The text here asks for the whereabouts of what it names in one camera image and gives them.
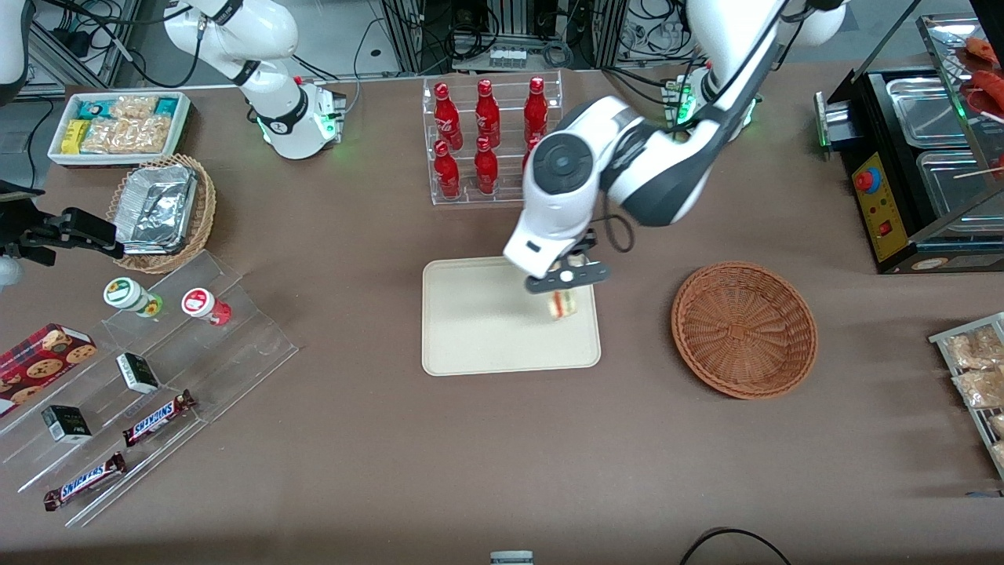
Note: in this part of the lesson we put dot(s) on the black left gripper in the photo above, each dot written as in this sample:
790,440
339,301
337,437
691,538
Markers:
581,248

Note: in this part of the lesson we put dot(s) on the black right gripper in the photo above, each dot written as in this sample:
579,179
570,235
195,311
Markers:
45,232

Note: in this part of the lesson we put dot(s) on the triangle sandwich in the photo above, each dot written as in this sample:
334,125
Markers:
563,308

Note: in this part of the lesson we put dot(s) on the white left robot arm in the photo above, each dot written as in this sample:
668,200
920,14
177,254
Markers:
565,196

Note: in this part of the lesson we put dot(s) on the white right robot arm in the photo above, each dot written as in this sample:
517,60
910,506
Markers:
274,125

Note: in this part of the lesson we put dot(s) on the beige plastic tray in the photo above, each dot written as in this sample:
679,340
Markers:
486,322

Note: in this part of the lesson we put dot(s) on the light wicker basket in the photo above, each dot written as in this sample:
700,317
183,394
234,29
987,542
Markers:
205,212

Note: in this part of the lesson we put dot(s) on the brown wicker basket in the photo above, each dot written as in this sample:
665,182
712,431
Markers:
745,329

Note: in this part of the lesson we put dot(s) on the tray of packaged snacks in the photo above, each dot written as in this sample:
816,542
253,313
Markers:
941,339

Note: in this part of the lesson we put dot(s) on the green lid cup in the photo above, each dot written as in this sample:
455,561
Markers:
123,293

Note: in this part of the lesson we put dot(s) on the stack of foil trays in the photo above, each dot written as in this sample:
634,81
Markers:
157,208

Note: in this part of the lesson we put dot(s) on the white rectangular snack bin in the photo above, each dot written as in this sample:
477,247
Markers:
55,153

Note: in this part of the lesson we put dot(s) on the yellow snack pack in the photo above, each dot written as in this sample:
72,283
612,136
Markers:
74,137

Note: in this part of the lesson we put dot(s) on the clear cracker snack bag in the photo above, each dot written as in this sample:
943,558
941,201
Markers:
973,349
980,388
106,137
149,135
133,107

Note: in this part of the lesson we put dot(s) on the teal snack pack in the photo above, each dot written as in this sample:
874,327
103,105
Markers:
94,109
166,106

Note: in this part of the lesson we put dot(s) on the clear acrylic bottle rack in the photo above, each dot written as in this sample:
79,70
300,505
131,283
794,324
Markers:
471,196

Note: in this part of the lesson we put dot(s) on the red lid cup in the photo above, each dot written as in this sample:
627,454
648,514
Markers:
198,302

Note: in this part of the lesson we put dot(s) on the red tartan cookie box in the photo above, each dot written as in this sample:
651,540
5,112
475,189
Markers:
39,365

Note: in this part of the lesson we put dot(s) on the red soda bottle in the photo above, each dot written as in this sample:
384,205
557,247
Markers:
487,116
486,171
447,174
531,149
536,106
447,118

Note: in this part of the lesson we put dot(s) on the small black box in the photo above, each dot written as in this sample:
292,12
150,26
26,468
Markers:
137,373
67,424

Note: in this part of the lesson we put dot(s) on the clear acrylic stepped display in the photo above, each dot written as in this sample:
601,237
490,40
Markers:
235,345

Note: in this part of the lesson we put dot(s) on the Snickers chocolate bar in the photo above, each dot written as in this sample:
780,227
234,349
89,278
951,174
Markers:
85,481
157,418

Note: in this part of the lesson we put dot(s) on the white power strip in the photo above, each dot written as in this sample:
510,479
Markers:
507,57

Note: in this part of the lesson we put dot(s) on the black food warmer machine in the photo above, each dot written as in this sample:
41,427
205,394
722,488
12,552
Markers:
882,212

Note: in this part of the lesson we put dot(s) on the steel food pan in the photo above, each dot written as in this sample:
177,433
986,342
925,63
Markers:
953,188
925,114

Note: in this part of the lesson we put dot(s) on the red sausage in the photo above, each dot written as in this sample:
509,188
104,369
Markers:
990,90
982,49

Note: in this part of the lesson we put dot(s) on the aluminium equipment frame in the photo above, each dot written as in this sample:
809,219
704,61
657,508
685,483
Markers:
408,31

